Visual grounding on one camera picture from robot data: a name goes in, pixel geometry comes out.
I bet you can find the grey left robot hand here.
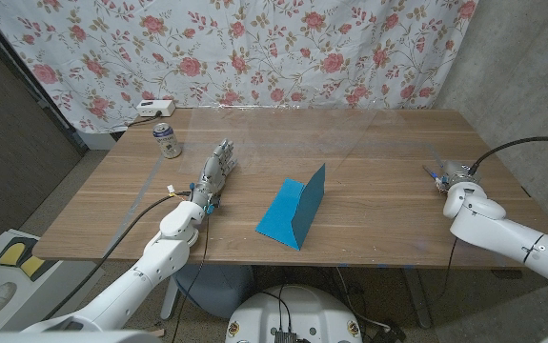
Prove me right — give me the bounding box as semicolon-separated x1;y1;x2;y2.
190;138;239;215

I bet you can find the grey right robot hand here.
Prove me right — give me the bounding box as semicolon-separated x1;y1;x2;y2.
433;159;482;192

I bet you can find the silver beverage can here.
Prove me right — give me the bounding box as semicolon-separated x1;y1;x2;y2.
152;122;183;159

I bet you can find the blue folded paper card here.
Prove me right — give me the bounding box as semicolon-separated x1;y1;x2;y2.
254;162;327;252

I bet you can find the white power strip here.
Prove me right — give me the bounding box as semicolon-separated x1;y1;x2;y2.
135;99;176;118

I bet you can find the grey stool with white legs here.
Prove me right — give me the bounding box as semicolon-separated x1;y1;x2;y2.
160;264;255;320

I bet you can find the floral rose backdrop cloth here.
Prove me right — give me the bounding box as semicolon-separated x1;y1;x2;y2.
0;0;479;134

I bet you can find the grey table leg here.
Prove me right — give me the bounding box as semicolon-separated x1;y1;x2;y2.
401;266;435;330

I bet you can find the white robot torso base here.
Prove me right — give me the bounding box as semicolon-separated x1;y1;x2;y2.
225;284;364;343

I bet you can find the black power adapter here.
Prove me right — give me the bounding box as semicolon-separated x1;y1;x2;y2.
371;318;408;343

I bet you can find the white floor platform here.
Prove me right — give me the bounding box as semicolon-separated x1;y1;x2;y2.
0;228;106;334

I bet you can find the yellow black foot pedal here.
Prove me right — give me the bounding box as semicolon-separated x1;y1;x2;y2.
0;236;60;282

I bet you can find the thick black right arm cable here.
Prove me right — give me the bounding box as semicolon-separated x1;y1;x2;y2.
466;136;548;175

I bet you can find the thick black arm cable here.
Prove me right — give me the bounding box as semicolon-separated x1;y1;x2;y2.
42;192;193;321
466;136;548;175

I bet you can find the black power strip cord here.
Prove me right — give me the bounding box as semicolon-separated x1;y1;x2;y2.
125;110;163;129

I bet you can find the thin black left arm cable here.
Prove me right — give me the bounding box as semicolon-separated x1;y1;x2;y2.
171;212;211;343

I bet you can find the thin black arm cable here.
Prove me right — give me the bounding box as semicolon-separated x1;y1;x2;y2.
433;236;459;301
171;212;211;343

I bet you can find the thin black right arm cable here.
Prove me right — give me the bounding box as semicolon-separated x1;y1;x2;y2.
433;236;459;301

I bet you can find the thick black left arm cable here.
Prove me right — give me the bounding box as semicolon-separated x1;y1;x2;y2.
42;192;193;321

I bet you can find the black torso cable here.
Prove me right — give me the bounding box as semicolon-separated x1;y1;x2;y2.
258;284;294;333

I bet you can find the black door frame strip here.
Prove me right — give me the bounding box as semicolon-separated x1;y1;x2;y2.
0;7;89;154

